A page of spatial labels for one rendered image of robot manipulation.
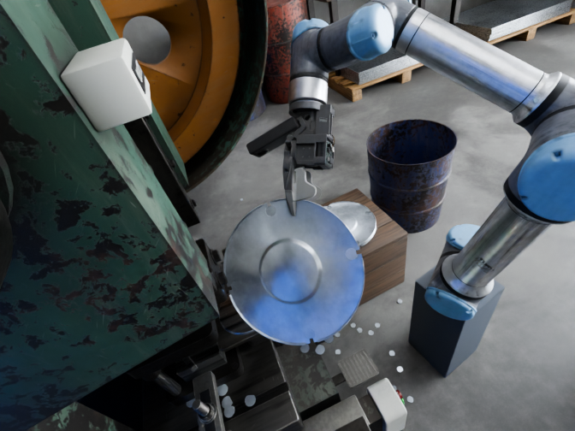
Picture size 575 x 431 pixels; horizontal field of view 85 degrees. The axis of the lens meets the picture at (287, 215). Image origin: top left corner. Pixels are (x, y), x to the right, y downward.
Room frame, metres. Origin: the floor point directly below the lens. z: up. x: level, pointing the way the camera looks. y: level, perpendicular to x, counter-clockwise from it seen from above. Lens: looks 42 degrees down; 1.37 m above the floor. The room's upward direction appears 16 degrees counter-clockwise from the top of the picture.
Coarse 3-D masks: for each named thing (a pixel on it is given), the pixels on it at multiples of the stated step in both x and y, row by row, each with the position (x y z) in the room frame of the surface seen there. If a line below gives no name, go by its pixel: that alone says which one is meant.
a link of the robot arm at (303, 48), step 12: (300, 24) 0.65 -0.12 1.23; (312, 24) 0.64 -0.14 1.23; (324, 24) 0.64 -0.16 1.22; (300, 36) 0.64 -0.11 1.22; (312, 36) 0.61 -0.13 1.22; (300, 48) 0.62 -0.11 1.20; (312, 48) 0.60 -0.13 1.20; (300, 60) 0.61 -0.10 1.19; (312, 60) 0.59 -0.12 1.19; (300, 72) 0.59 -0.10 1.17; (312, 72) 0.58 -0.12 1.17; (324, 72) 0.59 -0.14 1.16
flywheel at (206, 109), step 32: (128, 0) 0.77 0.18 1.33; (160, 0) 0.78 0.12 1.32; (192, 0) 0.79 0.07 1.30; (224, 0) 0.76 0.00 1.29; (192, 32) 0.78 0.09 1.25; (224, 32) 0.76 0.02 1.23; (160, 64) 0.77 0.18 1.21; (192, 64) 0.78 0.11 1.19; (224, 64) 0.76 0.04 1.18; (160, 96) 0.76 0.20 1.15; (192, 96) 0.77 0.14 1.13; (224, 96) 0.75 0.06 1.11; (192, 128) 0.73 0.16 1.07
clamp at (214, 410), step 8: (200, 376) 0.29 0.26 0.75; (208, 376) 0.29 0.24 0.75; (200, 384) 0.28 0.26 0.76; (208, 384) 0.27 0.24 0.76; (200, 392) 0.26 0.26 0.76; (208, 392) 0.26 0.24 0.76; (216, 392) 0.26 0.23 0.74; (200, 400) 0.23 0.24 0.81; (208, 400) 0.24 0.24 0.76; (216, 400) 0.24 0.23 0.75; (200, 408) 0.22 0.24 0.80; (208, 408) 0.22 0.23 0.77; (216, 408) 0.23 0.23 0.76; (200, 416) 0.21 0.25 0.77; (208, 416) 0.21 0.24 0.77; (216, 416) 0.21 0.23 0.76; (200, 424) 0.21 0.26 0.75; (208, 424) 0.20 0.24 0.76; (216, 424) 0.20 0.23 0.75
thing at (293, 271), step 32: (256, 224) 0.48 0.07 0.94; (288, 224) 0.45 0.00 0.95; (320, 224) 0.42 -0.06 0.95; (224, 256) 0.46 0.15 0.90; (256, 256) 0.44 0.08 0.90; (288, 256) 0.41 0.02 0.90; (320, 256) 0.39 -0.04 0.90; (256, 288) 0.39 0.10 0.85; (288, 288) 0.37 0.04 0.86; (320, 288) 0.35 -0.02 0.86; (352, 288) 0.33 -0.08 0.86; (256, 320) 0.35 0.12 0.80; (288, 320) 0.33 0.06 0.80; (320, 320) 0.31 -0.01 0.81
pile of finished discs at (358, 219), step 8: (328, 208) 1.10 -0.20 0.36; (336, 208) 1.07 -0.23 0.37; (344, 208) 1.06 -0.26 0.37; (352, 208) 1.04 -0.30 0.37; (360, 208) 1.03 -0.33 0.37; (344, 216) 1.00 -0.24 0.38; (352, 216) 0.98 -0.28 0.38; (360, 216) 0.97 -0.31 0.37; (368, 216) 0.96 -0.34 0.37; (352, 224) 0.94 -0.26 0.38; (360, 224) 0.93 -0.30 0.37; (368, 224) 0.92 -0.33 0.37; (352, 232) 0.90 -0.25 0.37; (360, 232) 0.89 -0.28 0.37; (368, 232) 0.87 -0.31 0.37; (360, 240) 0.84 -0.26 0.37; (368, 240) 0.84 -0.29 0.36
